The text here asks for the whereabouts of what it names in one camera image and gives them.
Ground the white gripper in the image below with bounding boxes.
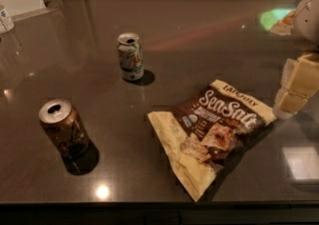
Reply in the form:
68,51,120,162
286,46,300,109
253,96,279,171
280,0,319,99

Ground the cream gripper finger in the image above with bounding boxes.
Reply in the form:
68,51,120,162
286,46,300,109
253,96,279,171
273,88,309,119

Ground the brown sea salt chip bag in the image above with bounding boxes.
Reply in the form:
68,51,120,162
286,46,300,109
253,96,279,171
149,80,275,200

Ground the white green 7up can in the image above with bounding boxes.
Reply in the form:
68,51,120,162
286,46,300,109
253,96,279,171
117,33,144,82

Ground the brown soda can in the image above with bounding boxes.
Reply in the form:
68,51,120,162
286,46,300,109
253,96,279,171
38,99,92,160

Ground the white bottle at left edge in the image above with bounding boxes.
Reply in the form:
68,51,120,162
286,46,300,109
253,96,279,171
0,4,15,34

